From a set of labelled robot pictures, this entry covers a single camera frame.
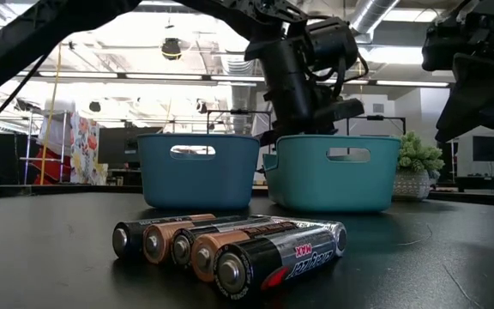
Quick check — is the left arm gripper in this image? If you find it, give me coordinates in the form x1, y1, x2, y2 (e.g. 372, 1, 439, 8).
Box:
246, 38, 338, 148

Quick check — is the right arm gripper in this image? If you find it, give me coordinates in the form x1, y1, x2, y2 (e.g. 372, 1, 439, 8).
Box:
421, 0, 494, 143

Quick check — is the teal plastic bin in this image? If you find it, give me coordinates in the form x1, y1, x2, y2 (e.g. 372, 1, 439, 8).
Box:
262, 135, 401, 214

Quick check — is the blue plastic bin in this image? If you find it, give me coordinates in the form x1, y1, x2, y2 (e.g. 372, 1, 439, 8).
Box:
137, 132, 261, 210

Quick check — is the ceiling light strip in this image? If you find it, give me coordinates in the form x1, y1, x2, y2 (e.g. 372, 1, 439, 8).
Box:
375, 79, 449, 88
210, 75, 265, 82
124, 72, 205, 82
39, 70, 119, 79

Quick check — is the dark desk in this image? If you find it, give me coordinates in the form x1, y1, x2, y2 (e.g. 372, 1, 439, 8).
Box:
455, 174, 494, 195

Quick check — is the green succulent in white pot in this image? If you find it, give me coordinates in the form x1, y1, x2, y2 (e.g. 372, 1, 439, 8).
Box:
392, 130, 445, 202

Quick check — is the copper black AA battery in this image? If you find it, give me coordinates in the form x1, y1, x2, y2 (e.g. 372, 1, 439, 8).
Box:
142, 216, 248, 265
190, 221, 299, 283
111, 213, 217, 261

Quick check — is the black ceiling dome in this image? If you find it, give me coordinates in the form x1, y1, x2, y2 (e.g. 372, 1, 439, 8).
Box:
160, 37, 183, 61

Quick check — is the floral cloth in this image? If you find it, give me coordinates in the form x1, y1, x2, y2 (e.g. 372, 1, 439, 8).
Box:
69, 110, 110, 186

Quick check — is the white garment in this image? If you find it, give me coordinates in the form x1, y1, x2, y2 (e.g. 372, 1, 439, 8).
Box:
36, 97, 76, 156

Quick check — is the red cloth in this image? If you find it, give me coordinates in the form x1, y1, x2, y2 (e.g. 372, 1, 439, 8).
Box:
32, 148, 73, 185

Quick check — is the metal rack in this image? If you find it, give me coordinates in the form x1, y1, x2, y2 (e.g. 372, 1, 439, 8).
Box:
22, 109, 69, 185

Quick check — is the black stand frame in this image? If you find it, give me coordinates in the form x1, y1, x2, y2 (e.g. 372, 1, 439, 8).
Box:
345, 114, 407, 137
206, 109, 274, 135

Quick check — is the black wall monitor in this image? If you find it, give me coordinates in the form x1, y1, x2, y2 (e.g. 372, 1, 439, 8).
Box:
472, 135, 494, 163

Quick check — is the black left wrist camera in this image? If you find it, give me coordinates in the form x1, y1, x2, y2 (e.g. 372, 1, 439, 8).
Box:
315, 97, 366, 124

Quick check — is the yellow strap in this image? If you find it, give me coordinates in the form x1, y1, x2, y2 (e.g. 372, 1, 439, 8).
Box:
39, 42, 63, 186

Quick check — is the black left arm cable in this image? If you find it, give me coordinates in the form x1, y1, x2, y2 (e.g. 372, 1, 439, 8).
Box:
0, 53, 51, 147

